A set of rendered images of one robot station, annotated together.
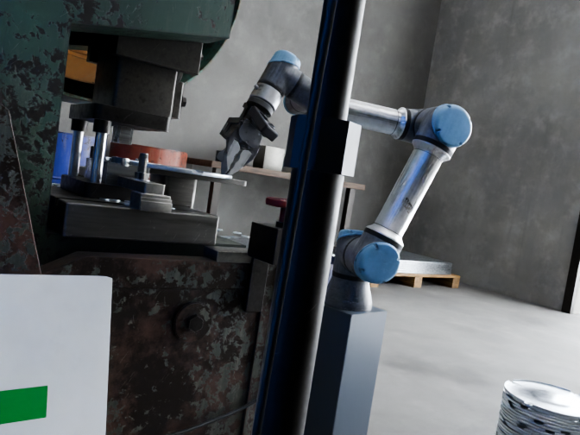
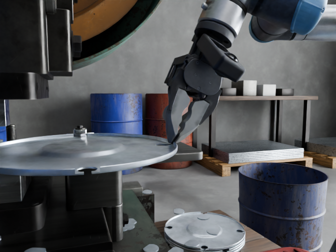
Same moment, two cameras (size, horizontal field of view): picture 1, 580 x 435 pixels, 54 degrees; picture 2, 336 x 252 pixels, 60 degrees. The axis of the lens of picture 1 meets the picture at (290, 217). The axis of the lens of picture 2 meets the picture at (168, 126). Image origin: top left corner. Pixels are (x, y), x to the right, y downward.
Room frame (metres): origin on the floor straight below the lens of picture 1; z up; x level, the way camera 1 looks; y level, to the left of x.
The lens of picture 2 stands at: (0.92, 0.03, 0.87)
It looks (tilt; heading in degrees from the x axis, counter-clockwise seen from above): 6 degrees down; 18
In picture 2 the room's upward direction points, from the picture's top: straight up
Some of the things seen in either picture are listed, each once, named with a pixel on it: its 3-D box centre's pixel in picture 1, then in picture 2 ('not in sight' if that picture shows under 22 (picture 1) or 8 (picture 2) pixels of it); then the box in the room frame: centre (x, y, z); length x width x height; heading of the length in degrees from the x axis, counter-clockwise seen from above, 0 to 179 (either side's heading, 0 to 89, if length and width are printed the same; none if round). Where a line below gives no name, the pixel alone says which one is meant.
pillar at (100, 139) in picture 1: (99, 148); not in sight; (1.12, 0.39, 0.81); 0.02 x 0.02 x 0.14
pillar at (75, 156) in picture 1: (77, 144); not in sight; (1.25, 0.49, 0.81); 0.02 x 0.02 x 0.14
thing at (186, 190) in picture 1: (184, 198); (115, 186); (1.33, 0.25, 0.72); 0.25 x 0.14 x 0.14; 127
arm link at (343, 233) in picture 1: (356, 251); not in sight; (1.68, -0.21, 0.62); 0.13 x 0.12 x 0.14; 14
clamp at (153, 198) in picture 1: (142, 179); not in sight; (1.09, 0.29, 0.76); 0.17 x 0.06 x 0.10; 37
